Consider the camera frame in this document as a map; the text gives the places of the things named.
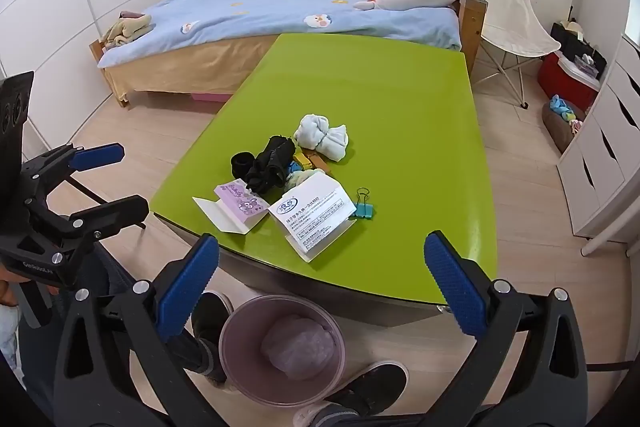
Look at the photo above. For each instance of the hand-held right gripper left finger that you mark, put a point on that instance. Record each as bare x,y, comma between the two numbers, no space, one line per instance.
187,289

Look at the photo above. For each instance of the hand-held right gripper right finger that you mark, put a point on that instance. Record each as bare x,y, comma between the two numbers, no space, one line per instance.
455,289

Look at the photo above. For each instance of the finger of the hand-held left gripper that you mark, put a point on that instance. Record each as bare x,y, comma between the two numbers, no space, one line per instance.
97,155
117,212

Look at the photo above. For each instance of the pink trash bin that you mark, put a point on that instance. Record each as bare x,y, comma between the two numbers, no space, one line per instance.
240,342

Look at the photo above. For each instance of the purple printed box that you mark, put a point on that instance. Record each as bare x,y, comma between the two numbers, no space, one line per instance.
245,207

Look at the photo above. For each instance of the teal binder clip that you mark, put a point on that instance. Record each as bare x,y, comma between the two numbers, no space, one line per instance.
364,208

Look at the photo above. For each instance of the white paper box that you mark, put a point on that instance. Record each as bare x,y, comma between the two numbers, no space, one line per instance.
312,212

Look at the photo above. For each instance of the black stitched cloth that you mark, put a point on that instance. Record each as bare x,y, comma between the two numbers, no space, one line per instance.
270,164

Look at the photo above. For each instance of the white sock bundle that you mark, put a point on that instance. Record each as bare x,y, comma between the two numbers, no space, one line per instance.
320,134

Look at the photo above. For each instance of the black shoe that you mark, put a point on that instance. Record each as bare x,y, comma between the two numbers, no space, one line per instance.
210,317
370,382

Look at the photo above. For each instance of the person's left leg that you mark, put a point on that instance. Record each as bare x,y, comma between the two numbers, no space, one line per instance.
200,357

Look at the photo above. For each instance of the person's leg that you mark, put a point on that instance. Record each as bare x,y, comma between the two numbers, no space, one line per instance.
340,418
200,357

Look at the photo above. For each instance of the wooden bed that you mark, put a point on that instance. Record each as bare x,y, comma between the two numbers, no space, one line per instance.
175,67

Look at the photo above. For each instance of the clear plastic bag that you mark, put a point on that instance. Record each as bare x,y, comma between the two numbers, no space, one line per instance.
300,347

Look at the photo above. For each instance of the pink storage box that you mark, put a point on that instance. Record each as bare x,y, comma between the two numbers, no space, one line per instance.
210,98

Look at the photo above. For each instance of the folded beige towel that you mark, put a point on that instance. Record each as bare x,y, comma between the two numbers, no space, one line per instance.
125,29

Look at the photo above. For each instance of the black rolled band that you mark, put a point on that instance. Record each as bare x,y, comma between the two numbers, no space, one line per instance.
241,164

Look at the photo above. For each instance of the crumpled pale tissue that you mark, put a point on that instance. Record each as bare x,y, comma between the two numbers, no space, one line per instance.
297,178

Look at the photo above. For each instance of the person's right leg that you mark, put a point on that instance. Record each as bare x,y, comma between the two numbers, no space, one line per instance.
340,418

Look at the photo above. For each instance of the wooden clothespin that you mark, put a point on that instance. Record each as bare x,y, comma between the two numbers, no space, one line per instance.
316,163

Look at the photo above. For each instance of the brown cushion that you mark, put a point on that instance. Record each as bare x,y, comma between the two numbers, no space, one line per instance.
557,129

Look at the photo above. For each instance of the white drawer cabinet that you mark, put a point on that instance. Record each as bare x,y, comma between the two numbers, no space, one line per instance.
605,167

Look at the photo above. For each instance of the blue soft toy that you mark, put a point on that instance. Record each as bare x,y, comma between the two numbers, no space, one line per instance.
560,107

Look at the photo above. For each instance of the blue printed blanket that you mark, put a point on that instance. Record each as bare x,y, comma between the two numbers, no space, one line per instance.
260,7

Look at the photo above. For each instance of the red box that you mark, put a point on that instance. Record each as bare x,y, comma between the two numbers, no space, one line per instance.
565,82

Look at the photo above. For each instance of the white folding chair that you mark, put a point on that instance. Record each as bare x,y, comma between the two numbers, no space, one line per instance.
515,27

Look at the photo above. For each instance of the black bag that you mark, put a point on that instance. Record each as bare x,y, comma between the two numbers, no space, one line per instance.
570,42

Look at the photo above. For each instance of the window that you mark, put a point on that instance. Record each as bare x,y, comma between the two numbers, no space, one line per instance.
632,17

